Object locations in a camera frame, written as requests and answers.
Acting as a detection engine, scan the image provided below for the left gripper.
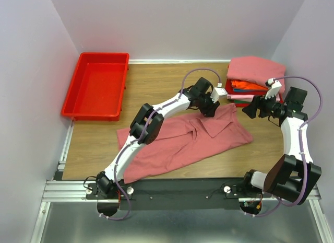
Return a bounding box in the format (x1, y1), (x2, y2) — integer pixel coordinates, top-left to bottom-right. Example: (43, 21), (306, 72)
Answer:
(196, 92), (219, 118)

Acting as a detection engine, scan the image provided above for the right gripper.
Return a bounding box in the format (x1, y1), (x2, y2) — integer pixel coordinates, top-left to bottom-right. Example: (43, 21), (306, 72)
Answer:
(241, 90), (285, 119)

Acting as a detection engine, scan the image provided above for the pink t-shirt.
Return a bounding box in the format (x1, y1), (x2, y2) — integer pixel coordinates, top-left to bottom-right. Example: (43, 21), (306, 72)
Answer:
(124, 103), (253, 183)

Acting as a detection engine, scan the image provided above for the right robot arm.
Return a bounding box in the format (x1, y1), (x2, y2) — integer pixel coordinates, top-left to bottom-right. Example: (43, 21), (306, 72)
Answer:
(240, 87), (321, 205)

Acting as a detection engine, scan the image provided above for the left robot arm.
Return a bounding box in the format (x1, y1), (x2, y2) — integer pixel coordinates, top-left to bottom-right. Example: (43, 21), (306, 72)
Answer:
(96, 77), (227, 199)

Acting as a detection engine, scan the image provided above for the folded pink shirt on stack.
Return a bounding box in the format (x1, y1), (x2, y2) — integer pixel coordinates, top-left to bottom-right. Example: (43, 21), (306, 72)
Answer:
(226, 56), (286, 87)

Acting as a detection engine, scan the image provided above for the folded light pink shirt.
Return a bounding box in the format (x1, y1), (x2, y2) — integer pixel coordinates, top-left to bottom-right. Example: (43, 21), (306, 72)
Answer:
(226, 94), (265, 100)

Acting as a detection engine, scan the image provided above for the folded bottom red shirt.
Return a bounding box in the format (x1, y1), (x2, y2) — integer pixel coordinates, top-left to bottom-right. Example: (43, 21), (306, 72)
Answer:
(230, 100), (249, 108)

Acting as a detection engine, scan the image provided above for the folded red shirt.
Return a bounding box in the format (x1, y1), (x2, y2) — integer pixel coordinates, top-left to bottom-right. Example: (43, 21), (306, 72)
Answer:
(225, 79), (267, 95)
(230, 100), (249, 108)

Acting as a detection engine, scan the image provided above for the folded green shirt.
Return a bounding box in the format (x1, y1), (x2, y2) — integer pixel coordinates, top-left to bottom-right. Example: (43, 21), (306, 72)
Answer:
(233, 99), (252, 104)

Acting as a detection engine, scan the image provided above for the folded blue shirt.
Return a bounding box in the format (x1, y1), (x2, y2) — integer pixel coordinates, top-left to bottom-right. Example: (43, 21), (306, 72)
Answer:
(232, 89), (267, 95)

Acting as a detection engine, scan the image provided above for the folded orange shirt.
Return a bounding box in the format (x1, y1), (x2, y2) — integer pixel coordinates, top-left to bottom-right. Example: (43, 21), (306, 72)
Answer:
(231, 79), (268, 90)

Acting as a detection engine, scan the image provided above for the red plastic bin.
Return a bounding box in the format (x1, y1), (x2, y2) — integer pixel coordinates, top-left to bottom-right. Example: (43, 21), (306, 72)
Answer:
(61, 52), (129, 121)

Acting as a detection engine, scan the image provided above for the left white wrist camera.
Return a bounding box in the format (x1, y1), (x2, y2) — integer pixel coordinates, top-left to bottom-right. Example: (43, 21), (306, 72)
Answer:
(210, 83), (228, 103)

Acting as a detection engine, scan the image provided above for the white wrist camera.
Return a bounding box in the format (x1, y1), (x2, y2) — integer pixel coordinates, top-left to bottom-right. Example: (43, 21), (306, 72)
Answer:
(210, 83), (228, 103)
(265, 78), (282, 99)

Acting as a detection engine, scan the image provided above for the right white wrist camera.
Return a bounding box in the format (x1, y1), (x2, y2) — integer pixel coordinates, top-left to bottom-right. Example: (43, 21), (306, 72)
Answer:
(265, 78), (282, 99)

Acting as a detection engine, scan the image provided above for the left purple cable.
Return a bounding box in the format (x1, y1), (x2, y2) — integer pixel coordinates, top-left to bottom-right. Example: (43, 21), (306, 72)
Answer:
(113, 68), (223, 221)

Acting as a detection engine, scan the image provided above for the purple cable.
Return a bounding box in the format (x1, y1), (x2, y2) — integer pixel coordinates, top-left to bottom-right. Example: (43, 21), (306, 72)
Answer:
(245, 76), (324, 217)
(113, 68), (223, 221)

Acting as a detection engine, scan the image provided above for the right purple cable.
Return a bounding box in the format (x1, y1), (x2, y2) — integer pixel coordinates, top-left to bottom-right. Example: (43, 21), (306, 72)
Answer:
(245, 76), (324, 217)

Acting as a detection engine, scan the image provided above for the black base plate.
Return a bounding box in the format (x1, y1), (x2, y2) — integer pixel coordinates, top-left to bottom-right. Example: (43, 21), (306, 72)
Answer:
(86, 178), (251, 211)

